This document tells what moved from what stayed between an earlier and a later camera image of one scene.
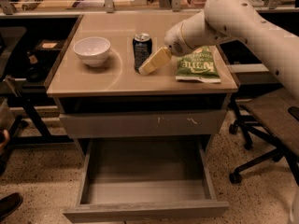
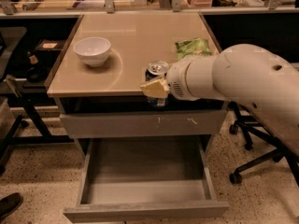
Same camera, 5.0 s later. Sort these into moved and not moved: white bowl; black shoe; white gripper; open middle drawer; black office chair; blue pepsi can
Moved: blue pepsi can; white gripper
Not moved: white bowl; open middle drawer; black shoe; black office chair
